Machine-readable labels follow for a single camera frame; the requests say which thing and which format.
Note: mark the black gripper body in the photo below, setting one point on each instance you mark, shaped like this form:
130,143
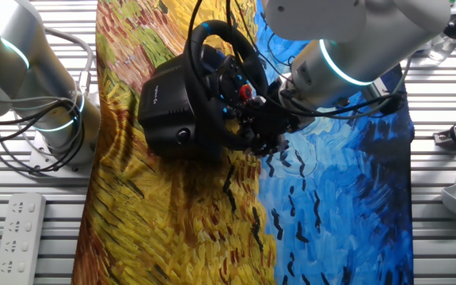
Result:
269,118

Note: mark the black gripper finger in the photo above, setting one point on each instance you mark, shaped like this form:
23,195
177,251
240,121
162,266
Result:
248,109
265,146

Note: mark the black racing steering wheel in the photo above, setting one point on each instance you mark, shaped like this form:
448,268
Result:
228,31

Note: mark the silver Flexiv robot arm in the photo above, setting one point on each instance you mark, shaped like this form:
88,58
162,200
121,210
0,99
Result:
350,59

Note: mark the painted wheat field mat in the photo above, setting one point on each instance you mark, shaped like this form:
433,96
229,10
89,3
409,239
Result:
172,221

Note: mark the clear spray bottle black cap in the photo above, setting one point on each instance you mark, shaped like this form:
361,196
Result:
447,39

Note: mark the white power strip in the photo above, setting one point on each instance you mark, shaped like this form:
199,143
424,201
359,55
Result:
18,237

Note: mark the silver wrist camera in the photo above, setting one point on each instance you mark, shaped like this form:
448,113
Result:
376,89

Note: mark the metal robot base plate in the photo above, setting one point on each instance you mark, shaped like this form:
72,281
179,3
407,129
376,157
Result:
42,158

